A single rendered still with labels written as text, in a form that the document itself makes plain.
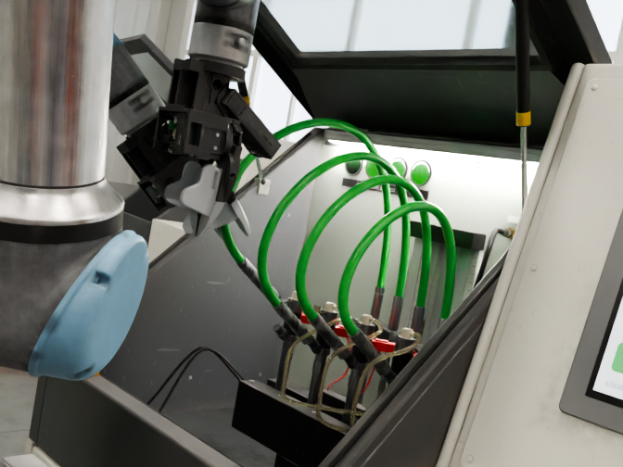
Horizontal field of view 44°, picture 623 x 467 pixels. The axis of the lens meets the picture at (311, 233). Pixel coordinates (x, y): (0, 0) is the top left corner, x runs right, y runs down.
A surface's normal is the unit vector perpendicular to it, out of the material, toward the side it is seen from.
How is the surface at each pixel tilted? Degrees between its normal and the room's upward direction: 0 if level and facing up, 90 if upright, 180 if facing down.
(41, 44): 103
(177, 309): 90
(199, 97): 90
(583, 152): 76
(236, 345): 90
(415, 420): 90
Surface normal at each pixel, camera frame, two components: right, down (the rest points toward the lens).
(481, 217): -0.73, -0.09
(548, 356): -0.66, -0.32
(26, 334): -0.18, 0.37
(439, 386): 0.66, 0.16
